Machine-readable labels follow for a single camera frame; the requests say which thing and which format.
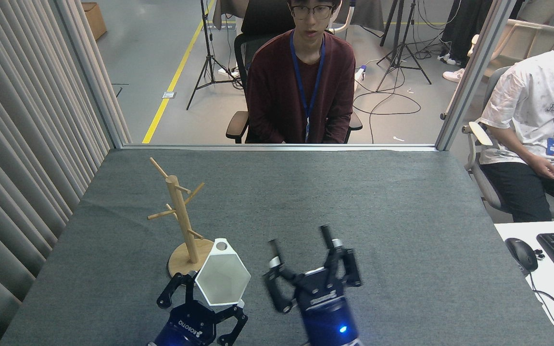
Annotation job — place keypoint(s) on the small black desk item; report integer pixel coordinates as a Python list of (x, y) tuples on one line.
[(539, 254)]

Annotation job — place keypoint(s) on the person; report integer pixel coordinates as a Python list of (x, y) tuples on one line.
[(464, 24), (277, 86), (527, 96)]

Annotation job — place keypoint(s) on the beige plastic chair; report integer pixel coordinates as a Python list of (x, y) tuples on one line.
[(536, 33)]

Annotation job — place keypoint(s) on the grey table cloth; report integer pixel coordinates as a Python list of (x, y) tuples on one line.
[(402, 202)]

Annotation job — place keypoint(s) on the person's right hand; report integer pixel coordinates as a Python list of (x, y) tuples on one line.
[(545, 168)]

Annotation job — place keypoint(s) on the black tripod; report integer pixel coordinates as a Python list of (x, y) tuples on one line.
[(404, 43), (208, 48)]

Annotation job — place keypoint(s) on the metal floor plate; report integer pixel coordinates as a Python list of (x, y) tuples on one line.
[(169, 94)]

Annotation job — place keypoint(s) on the black office chair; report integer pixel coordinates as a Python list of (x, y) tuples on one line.
[(262, 19)]

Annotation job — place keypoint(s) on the wooden cup rack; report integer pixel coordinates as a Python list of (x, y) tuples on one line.
[(183, 259)]

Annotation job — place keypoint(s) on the black computer mouse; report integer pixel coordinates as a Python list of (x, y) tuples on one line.
[(521, 254)]

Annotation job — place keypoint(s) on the silver table edge rail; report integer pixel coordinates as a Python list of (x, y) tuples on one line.
[(378, 146)]

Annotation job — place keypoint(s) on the white hexagonal cup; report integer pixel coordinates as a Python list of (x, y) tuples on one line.
[(221, 278)]

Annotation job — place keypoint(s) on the cardboard box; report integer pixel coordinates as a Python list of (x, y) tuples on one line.
[(95, 19)]

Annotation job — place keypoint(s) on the grey office chair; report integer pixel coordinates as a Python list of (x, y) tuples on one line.
[(491, 192)]

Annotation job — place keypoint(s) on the beige pleated curtain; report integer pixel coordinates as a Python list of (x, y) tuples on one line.
[(17, 120)]

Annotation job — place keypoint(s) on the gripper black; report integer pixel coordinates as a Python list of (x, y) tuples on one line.
[(325, 317), (188, 327)]

